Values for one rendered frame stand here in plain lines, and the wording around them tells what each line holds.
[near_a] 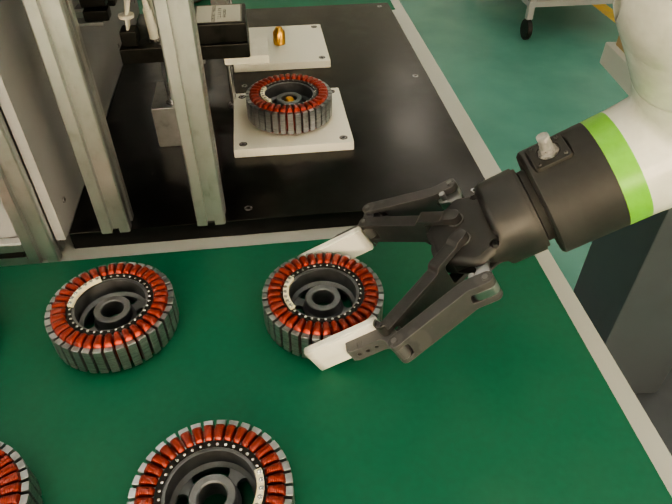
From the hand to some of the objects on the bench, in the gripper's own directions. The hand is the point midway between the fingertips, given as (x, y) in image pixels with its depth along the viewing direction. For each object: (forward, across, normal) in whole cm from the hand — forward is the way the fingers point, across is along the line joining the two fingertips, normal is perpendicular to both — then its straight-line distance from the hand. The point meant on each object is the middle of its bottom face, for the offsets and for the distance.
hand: (326, 301), depth 55 cm
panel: (+25, -44, -14) cm, 52 cm away
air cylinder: (+15, -32, -8) cm, 37 cm away
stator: (+1, 0, +2) cm, 2 cm away
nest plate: (+2, -33, -1) cm, 33 cm away
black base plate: (+5, -45, 0) cm, 45 cm away
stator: (+24, +18, -12) cm, 33 cm away
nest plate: (+3, -57, -2) cm, 57 cm away
